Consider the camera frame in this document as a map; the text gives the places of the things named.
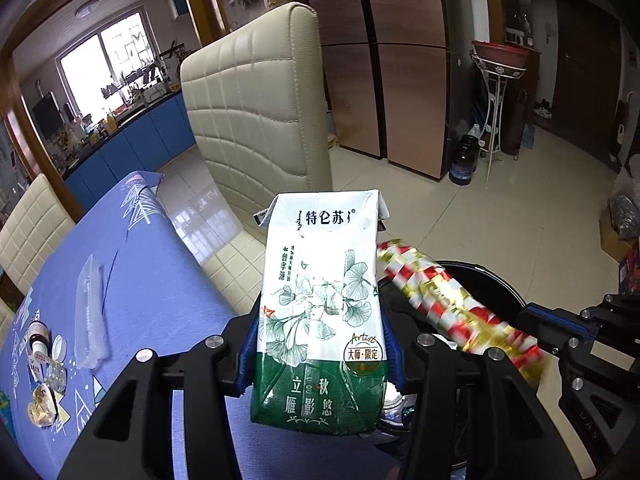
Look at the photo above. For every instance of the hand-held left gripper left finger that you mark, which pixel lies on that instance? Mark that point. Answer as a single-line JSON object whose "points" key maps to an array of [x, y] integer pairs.
{"points": [[247, 360]]}

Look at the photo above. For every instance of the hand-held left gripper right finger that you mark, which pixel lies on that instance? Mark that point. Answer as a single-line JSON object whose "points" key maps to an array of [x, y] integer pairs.
{"points": [[395, 360]]}

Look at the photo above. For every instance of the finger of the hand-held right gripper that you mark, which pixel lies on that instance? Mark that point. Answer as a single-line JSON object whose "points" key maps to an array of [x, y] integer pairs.
{"points": [[550, 322], [580, 385]]}

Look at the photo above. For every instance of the red gold snack wrapper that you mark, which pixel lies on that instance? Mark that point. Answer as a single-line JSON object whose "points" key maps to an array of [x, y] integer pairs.
{"points": [[450, 310]]}

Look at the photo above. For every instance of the black trash bin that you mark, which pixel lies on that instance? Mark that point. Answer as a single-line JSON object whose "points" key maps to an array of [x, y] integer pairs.
{"points": [[480, 280]]}

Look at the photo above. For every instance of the green white milk carton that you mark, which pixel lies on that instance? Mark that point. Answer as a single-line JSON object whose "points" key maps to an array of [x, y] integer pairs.
{"points": [[315, 310]]}

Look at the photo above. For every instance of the white bottle cap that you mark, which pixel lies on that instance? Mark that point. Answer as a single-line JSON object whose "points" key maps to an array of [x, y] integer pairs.
{"points": [[58, 347]]}

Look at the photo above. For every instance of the clear blister pack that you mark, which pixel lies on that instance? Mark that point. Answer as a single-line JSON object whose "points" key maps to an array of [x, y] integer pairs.
{"points": [[56, 375]]}

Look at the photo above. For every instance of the brown medicine bottle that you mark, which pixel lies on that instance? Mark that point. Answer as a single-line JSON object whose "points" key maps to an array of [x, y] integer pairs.
{"points": [[37, 335]]}

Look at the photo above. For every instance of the cardboard box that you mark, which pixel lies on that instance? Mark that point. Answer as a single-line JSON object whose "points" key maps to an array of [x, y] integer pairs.
{"points": [[612, 245]]}

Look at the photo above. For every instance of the blue printed tablecloth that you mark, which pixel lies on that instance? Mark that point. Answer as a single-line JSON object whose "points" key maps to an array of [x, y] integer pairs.
{"points": [[150, 285]]}

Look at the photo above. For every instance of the grey plastic bag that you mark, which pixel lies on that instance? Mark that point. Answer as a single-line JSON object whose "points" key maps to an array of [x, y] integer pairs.
{"points": [[625, 210]]}

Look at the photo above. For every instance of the dark blue jug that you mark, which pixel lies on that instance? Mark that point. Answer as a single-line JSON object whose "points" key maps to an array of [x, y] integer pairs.
{"points": [[462, 162]]}

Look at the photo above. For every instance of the white metal plant stand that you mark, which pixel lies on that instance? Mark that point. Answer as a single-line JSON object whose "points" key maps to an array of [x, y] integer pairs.
{"points": [[492, 125]]}

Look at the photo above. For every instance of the dark wooden door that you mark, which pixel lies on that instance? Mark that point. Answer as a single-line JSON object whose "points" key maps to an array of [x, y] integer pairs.
{"points": [[585, 85]]}

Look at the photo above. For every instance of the blue kitchen cabinets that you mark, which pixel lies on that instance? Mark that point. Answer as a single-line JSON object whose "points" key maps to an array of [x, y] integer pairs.
{"points": [[130, 150]]}

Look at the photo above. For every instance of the cream quilted chair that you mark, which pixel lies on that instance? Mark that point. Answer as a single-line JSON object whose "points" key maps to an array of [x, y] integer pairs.
{"points": [[260, 110], [30, 230]]}

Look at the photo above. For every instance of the red basin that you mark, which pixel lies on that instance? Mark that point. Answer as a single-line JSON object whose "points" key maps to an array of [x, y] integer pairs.
{"points": [[500, 52]]}

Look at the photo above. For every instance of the brown refrigerator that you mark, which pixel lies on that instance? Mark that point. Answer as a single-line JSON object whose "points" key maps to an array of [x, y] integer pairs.
{"points": [[410, 60]]}

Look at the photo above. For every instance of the black water heater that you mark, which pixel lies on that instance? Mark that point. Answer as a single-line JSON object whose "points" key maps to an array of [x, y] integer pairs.
{"points": [[47, 112]]}

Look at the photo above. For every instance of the kitchen window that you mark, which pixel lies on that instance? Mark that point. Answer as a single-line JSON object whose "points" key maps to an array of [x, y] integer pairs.
{"points": [[100, 60]]}

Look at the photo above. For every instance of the round ceiling lamp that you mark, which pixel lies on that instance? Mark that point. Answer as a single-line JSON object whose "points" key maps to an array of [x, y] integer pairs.
{"points": [[87, 8]]}

